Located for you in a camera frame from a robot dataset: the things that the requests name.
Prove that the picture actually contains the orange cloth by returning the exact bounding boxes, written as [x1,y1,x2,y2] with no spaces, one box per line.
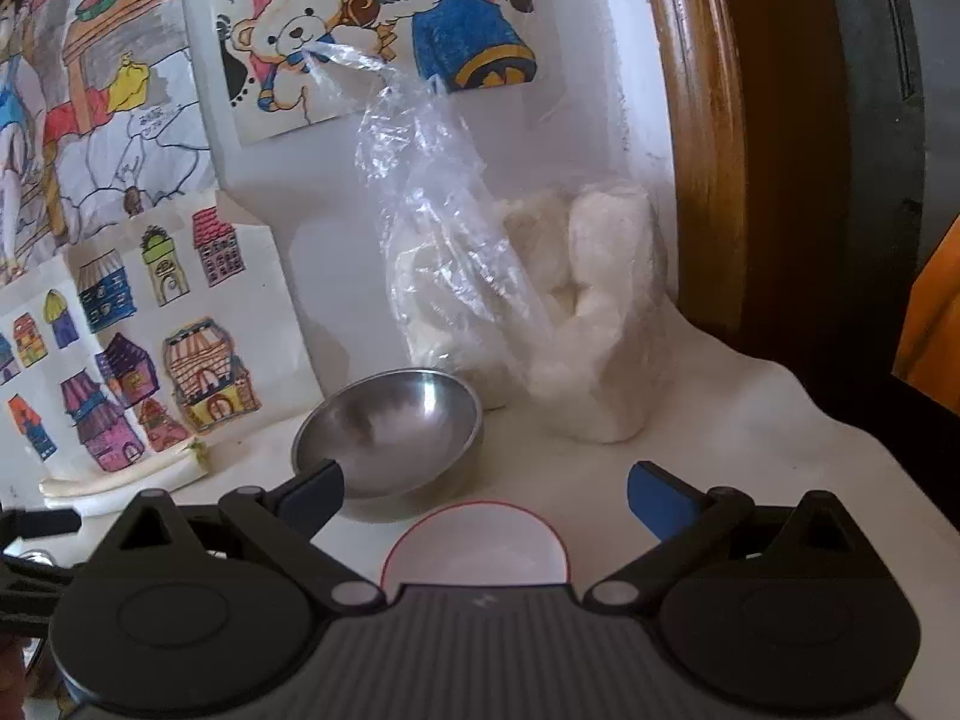
[893,218,960,413]

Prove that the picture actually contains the teddy bear drawing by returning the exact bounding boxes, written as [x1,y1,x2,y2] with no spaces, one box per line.
[208,0,539,145]

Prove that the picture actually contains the brown wooden chair frame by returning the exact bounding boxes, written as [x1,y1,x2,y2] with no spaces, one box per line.
[651,0,851,367]

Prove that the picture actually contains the plastic bag of buns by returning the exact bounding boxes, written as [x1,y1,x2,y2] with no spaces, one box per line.
[306,41,667,444]

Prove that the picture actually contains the colourful houses drawing paper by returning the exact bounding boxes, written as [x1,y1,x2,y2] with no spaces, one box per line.
[2,190,322,517]

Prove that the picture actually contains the person's left hand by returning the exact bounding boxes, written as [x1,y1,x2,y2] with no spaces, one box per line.
[0,634,32,720]

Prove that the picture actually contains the floral white bowl red rim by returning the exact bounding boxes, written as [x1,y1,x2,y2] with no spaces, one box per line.
[381,500,571,596]

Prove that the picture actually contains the stainless steel bowl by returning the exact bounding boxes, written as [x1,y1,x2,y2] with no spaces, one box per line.
[291,367,485,502]

